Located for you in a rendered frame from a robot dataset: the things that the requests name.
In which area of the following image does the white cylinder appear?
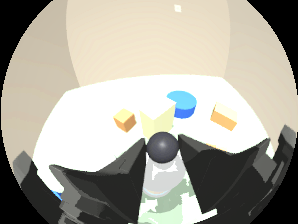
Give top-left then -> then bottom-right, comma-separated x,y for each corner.
88,149 -> 116,172

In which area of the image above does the blue short cylinder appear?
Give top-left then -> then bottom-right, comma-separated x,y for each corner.
52,190 -> 63,201
166,91 -> 197,119

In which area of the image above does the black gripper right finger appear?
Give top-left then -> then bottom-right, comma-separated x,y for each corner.
177,133 -> 270,214

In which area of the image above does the glass coffee press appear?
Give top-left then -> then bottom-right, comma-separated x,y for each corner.
142,132 -> 186,197

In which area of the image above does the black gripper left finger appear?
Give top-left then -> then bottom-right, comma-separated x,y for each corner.
48,137 -> 148,224

